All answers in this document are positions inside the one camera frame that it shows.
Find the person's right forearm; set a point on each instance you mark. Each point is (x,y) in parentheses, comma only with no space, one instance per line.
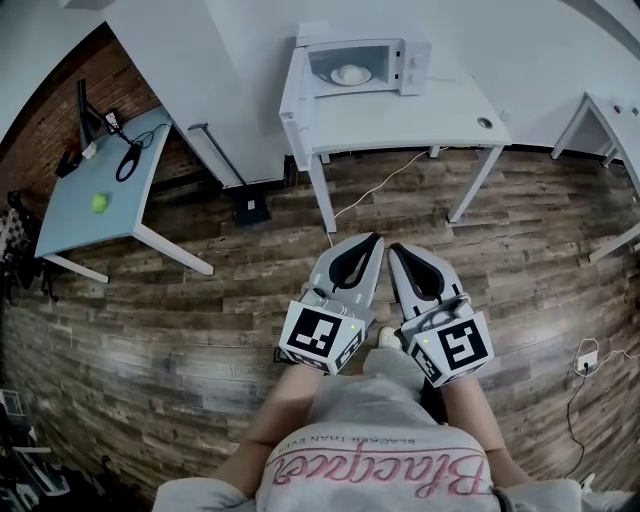
(475,425)

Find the white round plate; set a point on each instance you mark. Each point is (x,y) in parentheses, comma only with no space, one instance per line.
(334,77)

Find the white microwave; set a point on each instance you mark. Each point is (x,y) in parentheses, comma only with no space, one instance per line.
(412,65)

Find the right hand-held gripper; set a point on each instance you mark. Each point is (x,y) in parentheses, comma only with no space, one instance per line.
(462,347)

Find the green ball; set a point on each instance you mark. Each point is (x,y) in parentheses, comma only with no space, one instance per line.
(100,203)

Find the person's grey printed shirt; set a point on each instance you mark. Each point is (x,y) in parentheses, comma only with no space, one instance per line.
(380,450)

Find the person's right white shoe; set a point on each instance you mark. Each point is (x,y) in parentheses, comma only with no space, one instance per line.
(388,338)

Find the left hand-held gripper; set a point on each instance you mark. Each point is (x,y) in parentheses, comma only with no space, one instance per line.
(307,337)

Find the small black white-label box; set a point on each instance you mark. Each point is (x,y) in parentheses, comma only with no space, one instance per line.
(113,121)

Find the light blue table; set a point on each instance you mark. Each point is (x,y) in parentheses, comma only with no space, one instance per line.
(100,225)

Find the small white power strip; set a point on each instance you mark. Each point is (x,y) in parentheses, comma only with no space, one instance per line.
(586,360)

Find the white desk with grommet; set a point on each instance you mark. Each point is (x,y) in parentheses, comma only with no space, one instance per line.
(400,120)

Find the white folded paper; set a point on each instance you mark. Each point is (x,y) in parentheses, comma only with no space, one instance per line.
(312,30)

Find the person's left forearm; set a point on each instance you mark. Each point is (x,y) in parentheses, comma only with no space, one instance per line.
(285,410)

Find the black monitor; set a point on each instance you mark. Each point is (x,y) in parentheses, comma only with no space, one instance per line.
(86,115)

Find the small white cup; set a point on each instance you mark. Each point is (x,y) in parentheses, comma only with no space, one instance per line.
(89,150)

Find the person's grey trousers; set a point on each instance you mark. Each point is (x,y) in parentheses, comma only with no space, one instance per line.
(382,360)

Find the checkered cushion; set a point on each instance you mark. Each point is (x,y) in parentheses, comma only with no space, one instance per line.
(10,232)

